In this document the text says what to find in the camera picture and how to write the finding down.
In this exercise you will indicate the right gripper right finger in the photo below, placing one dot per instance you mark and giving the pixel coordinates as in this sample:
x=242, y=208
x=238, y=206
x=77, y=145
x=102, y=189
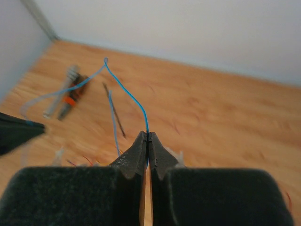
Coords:
x=183, y=196

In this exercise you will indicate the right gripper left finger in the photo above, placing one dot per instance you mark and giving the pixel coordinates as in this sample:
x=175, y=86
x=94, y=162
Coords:
x=110, y=195

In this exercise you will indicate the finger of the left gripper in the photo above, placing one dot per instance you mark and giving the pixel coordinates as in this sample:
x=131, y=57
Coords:
x=15, y=132

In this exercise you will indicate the black zip tie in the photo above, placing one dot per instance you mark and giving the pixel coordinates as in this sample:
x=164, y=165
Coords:
x=115, y=114

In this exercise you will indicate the aluminium frame rail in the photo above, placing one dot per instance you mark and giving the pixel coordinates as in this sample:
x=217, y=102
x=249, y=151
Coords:
x=39, y=17

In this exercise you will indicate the orange black pliers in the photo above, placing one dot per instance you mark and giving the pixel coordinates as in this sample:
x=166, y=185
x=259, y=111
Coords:
x=73, y=96

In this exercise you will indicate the silver adjustable wrench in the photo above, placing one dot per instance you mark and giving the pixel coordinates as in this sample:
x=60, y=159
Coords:
x=71, y=75

